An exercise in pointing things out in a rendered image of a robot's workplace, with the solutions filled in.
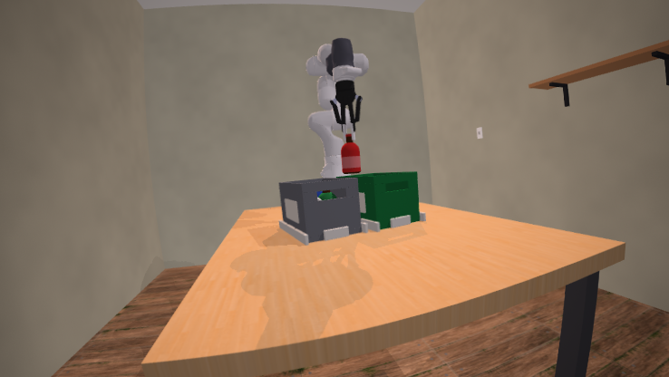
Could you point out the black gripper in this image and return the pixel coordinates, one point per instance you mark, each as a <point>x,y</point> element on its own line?
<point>345,95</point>

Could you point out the green bottle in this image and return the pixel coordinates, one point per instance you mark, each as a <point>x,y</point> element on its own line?
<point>327,195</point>

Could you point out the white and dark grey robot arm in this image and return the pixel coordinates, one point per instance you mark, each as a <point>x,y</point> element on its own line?
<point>340,67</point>

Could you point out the grey divided bottle crate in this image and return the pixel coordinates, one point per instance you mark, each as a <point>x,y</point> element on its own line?
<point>302,210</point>

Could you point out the green plastic crate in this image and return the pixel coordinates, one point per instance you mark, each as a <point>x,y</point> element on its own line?
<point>399,198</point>

